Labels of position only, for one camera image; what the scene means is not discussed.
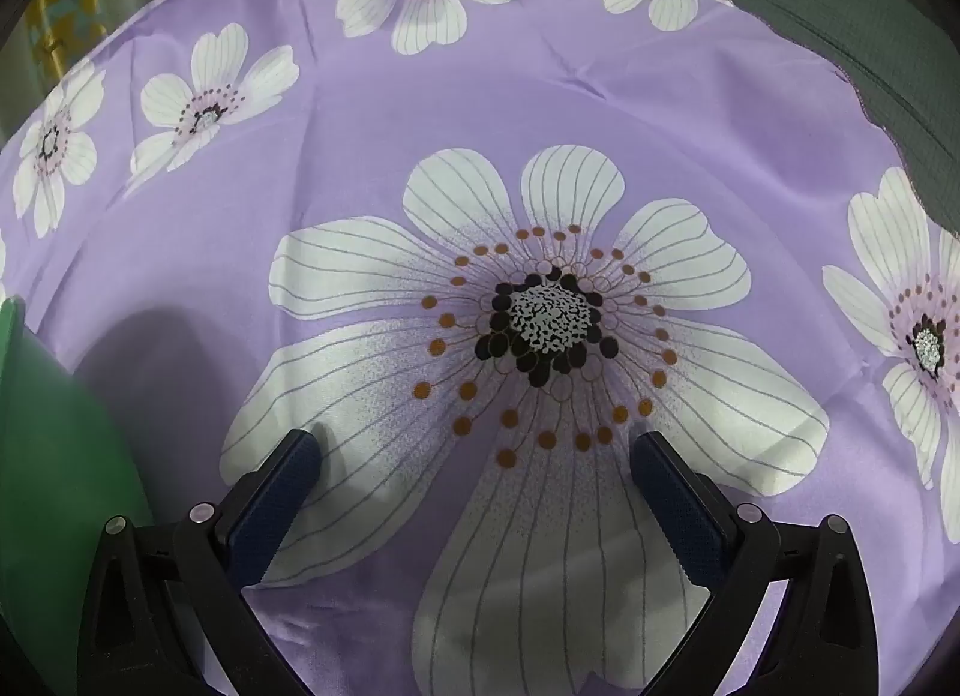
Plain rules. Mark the purple floral tablecloth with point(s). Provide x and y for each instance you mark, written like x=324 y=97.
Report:
x=600 y=141

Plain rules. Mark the green plastic bowl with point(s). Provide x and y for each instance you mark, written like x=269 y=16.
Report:
x=52 y=441

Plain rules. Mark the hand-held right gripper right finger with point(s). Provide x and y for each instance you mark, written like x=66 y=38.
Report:
x=675 y=508

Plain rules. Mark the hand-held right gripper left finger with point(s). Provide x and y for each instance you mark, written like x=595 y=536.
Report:
x=274 y=508

